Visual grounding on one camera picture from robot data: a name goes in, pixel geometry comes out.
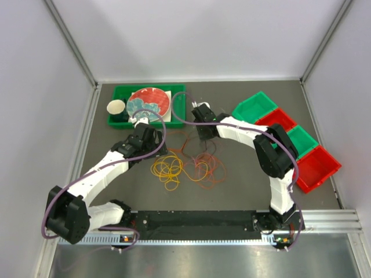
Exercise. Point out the red bin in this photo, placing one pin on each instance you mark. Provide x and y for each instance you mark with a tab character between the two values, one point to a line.
315	168
277	116

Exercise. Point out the green bin far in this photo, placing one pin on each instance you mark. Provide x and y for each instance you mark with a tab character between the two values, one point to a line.
254	108

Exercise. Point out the cream paper cup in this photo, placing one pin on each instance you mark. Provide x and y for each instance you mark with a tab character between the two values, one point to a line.
116	107

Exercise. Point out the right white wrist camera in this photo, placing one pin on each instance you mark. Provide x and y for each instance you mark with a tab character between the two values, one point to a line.
196	104

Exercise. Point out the aluminium frame rail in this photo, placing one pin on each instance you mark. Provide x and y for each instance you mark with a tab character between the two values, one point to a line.
331	221

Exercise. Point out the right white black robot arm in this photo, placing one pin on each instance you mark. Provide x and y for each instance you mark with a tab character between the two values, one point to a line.
276	154

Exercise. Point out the red bin near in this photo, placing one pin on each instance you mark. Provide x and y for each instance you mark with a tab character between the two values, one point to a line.
315	168

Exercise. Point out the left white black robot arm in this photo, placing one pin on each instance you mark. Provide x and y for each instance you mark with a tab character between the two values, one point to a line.
69	212

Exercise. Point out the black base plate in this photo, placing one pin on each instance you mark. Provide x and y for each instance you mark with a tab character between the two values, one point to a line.
206	225

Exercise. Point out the red blue floral plate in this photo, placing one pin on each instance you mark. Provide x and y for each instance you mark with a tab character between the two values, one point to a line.
148	104

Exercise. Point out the green plastic tray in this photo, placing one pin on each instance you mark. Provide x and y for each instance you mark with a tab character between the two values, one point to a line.
160	98

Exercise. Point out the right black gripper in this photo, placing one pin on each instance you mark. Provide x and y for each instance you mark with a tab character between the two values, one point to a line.
202	136

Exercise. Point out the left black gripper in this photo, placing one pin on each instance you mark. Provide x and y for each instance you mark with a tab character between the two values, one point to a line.
159	137

